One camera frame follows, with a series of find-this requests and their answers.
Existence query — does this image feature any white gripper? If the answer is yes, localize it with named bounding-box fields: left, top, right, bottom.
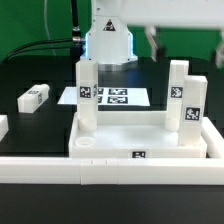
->
left=118, top=0, right=224, bottom=68

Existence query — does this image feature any white desk top tray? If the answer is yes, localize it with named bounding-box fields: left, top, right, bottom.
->
left=69, top=111, right=207, bottom=159

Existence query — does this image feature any marker sheet with tags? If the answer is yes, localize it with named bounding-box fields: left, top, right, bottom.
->
left=58, top=87, right=150, bottom=106

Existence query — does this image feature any white L-shaped obstacle fence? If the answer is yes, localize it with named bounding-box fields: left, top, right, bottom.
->
left=0, top=118, right=224, bottom=185

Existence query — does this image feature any white block left edge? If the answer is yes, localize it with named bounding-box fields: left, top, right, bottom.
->
left=0, top=115, right=9, bottom=141

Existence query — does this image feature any black vertical cable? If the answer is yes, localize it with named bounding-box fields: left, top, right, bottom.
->
left=70, top=0, right=81, bottom=38

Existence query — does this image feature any thin white cable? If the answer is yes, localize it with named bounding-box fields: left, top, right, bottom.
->
left=43, top=0, right=57, bottom=57

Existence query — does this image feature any black cable pair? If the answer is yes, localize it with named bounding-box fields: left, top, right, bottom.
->
left=2, top=37, right=84, bottom=63

